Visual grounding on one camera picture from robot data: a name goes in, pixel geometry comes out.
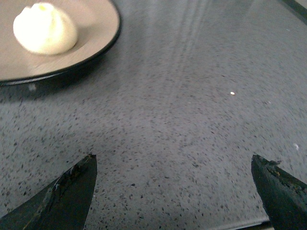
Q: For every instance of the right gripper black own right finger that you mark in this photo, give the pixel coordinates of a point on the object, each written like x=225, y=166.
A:
x=284, y=197

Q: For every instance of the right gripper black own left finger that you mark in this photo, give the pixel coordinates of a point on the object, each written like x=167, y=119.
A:
x=62, y=205

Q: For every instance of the white steamed bun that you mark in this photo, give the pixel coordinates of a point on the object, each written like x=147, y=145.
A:
x=45, y=29

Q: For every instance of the brown plate with black rim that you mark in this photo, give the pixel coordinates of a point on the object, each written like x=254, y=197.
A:
x=98, y=23

